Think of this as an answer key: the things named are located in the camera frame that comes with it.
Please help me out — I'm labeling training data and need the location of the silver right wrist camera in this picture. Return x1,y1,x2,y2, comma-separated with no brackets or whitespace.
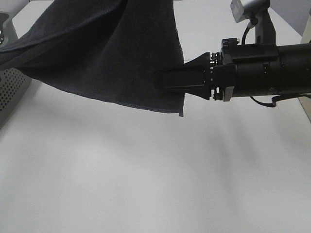
230,0,276,45

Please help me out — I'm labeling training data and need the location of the dark navy towel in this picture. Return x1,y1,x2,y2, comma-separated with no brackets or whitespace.
0,0,184,116

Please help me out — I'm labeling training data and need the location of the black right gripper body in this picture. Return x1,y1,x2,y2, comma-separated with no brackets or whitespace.
204,38,282,101

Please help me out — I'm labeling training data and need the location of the beige box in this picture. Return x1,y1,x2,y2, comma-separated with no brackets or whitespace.
299,15,311,121

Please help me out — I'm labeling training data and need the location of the grey perforated plastic basket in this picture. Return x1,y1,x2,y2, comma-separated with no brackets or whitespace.
0,12,32,128

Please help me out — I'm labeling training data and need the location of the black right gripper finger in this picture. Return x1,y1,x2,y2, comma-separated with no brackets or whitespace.
184,52,211,71
154,69,210,100

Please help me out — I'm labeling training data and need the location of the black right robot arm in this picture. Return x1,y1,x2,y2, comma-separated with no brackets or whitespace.
154,38,311,107

